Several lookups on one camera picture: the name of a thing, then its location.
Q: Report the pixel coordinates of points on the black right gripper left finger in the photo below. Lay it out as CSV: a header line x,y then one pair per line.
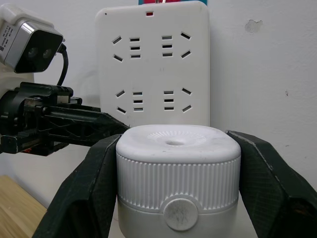
x,y
81,193

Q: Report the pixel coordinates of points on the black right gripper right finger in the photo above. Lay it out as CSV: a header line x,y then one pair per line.
x,y
277,198

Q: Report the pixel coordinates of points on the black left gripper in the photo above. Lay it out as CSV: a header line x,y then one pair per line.
x,y
22,119

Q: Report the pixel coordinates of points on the white power strip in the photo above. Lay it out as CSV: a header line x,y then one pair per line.
x,y
151,74

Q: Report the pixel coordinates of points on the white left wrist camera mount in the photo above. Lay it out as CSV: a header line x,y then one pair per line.
x,y
22,47

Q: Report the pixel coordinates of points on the white mosquito repellent heater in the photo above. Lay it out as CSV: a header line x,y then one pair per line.
x,y
178,173

